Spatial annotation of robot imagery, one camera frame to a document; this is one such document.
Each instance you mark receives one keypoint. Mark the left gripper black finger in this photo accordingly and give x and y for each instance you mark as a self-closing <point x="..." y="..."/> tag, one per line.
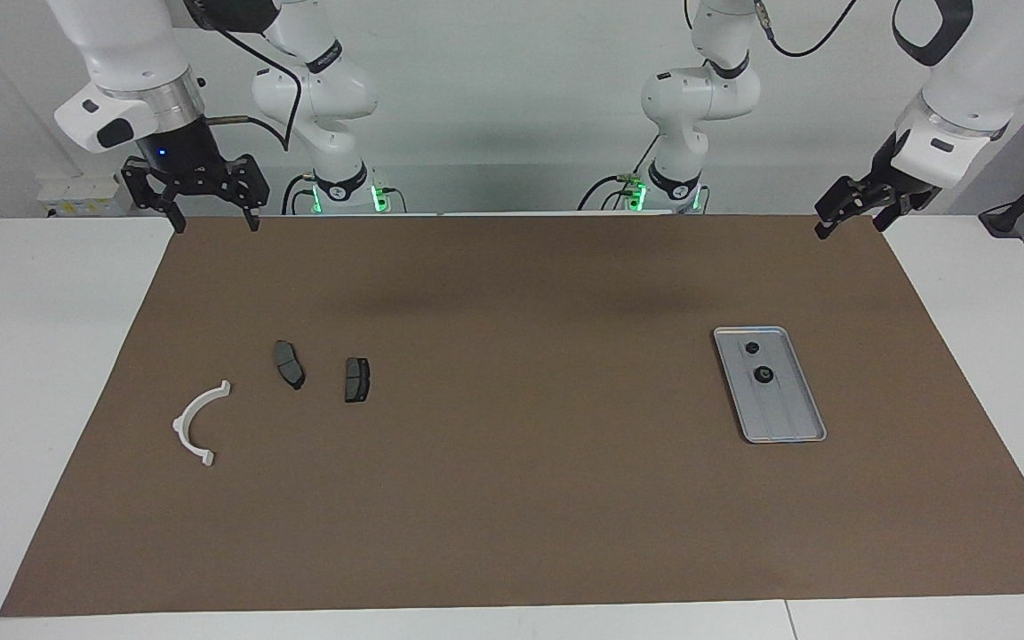
<point x="891" y="212"/>
<point x="843" y="200"/>

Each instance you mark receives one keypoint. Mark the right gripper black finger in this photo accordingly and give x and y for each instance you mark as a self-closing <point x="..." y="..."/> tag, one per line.
<point x="250" y="182"/>
<point x="152" y="182"/>

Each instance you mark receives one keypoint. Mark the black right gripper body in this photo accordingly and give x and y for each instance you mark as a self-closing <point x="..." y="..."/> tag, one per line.
<point x="183" y="151"/>

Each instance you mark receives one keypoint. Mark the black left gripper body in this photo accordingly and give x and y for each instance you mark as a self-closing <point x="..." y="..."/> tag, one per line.
<point x="894" y="182"/>

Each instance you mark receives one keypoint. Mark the large black bearing gear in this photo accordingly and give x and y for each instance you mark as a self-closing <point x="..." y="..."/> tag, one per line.
<point x="764" y="375"/>

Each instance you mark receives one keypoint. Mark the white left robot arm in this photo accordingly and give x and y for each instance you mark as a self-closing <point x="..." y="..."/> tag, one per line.
<point x="974" y="80"/>

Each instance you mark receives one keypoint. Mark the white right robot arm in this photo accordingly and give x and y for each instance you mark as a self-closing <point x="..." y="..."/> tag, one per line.
<point x="134" y="44"/>

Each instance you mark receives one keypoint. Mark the silver metal tray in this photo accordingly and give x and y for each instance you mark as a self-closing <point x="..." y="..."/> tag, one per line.
<point x="783" y="413"/>

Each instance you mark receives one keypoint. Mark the white power strip box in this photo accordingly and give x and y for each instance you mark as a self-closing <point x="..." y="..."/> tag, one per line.
<point x="76" y="191"/>

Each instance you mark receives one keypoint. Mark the curved dark brake pad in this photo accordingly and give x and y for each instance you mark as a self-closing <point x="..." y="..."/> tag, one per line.
<point x="288" y="364"/>

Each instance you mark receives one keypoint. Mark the rectangular dark brake pad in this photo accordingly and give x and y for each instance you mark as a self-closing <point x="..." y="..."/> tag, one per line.
<point x="356" y="380"/>

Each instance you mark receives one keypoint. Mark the brown table mat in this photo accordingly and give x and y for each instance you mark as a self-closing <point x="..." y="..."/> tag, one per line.
<point x="512" y="498"/>

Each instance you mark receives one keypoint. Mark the white semicircular bracket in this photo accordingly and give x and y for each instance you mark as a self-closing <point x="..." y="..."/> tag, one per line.
<point x="181" y="427"/>

